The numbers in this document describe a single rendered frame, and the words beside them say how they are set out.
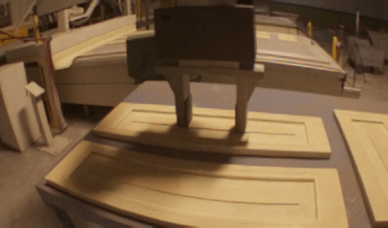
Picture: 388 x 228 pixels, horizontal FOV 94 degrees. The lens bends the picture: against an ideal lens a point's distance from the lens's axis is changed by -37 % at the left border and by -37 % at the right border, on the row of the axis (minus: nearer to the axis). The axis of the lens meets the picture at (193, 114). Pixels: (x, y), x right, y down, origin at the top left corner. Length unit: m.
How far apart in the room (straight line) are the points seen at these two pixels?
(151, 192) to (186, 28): 0.34
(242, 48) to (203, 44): 0.08
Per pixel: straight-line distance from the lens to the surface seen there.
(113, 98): 2.97
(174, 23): 0.58
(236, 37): 0.55
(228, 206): 0.47
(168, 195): 0.49
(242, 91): 0.62
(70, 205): 0.56
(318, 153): 0.63
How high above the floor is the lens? 1.39
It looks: 26 degrees down
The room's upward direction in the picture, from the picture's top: 3 degrees counter-clockwise
